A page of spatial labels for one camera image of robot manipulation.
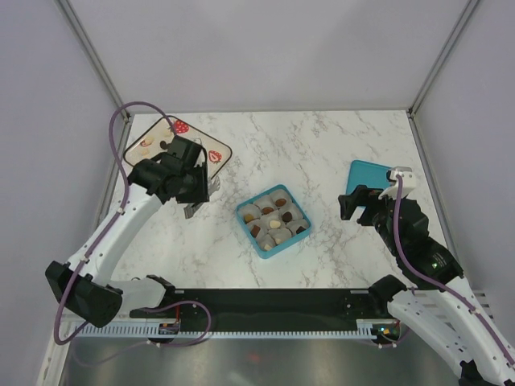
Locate teal chocolate box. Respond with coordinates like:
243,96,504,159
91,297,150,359
235,184,312,260

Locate brown square chocolate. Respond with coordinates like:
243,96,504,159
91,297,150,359
250,225,261,238

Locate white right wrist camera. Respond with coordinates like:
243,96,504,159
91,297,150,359
378,166,417,200

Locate teal box lid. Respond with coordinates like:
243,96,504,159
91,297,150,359
345,159,390,195

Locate round dark chocolate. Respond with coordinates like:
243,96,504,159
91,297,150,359
282,212,292,223

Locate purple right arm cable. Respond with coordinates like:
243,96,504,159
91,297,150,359
392,173,515,365

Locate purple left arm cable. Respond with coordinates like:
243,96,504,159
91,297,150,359
53,101,212,368

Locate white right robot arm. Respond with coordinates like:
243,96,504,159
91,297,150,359
338,185,514,385

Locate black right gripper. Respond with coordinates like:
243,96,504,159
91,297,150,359
337,183,406,256

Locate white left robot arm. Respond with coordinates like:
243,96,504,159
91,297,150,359
45,137,209,328

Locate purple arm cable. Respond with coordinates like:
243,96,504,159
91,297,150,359
53,101,212,368
392,173,515,365

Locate strawberry print tray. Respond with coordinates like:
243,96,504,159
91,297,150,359
123,116,233,179

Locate metal tongs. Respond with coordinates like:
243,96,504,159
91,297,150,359
183,176,220,219

